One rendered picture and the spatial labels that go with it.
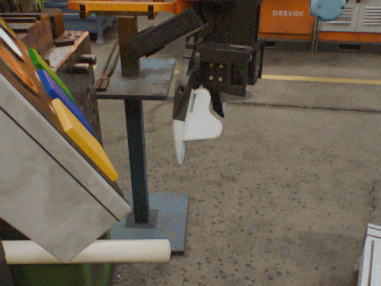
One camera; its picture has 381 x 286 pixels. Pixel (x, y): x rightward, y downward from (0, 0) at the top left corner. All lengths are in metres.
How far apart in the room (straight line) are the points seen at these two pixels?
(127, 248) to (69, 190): 0.48
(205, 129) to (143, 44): 0.14
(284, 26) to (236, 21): 3.99
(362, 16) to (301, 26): 0.58
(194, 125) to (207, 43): 0.10
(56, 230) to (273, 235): 1.52
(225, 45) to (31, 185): 0.26
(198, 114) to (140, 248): 0.41
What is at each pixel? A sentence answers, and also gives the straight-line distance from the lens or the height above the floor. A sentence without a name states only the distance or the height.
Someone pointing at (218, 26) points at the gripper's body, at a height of 1.09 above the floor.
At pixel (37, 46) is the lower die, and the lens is 1.03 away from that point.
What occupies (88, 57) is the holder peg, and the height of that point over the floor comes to 0.88.
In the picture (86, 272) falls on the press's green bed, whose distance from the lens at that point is 1.27.
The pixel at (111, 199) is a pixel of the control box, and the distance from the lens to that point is 0.38.
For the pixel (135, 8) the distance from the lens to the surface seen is 1.34.
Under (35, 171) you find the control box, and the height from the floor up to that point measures 1.02.
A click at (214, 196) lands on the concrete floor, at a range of 2.03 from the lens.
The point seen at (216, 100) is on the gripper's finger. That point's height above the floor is 0.97.
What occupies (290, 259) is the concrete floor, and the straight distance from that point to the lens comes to 1.75.
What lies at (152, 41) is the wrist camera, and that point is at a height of 1.07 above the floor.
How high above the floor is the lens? 1.20
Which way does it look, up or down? 29 degrees down
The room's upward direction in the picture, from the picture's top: straight up
